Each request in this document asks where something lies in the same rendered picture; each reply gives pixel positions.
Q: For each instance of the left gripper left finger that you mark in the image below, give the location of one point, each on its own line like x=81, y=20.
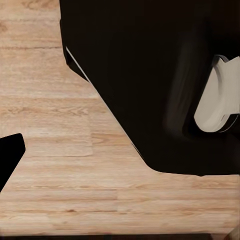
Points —
x=12, y=148

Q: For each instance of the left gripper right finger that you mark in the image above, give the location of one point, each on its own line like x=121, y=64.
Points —
x=232, y=148

